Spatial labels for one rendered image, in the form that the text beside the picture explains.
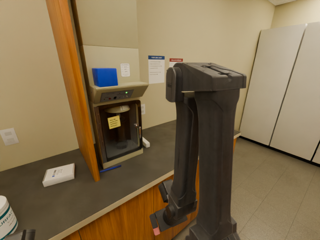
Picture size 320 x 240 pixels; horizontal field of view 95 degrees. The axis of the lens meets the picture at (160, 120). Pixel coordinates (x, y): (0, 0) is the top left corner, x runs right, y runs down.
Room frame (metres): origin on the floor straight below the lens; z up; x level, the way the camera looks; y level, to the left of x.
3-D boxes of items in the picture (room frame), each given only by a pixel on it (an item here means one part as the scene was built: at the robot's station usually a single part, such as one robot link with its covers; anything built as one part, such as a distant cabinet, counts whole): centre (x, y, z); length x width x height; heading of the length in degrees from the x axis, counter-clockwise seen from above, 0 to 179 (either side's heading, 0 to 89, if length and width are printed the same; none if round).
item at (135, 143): (0.92, 0.26, 1.19); 0.30 x 0.01 x 0.40; 127
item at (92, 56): (1.02, 0.34, 1.32); 0.32 x 0.25 x 0.77; 128
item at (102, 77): (0.82, 0.30, 1.56); 0.10 x 0.10 x 0.09; 38
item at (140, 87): (0.88, 0.23, 1.46); 0.32 x 0.11 x 0.10; 128
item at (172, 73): (0.33, -0.07, 1.40); 0.11 x 0.06 x 0.43; 115
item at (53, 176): (0.75, 0.64, 0.96); 0.16 x 0.12 x 0.04; 116
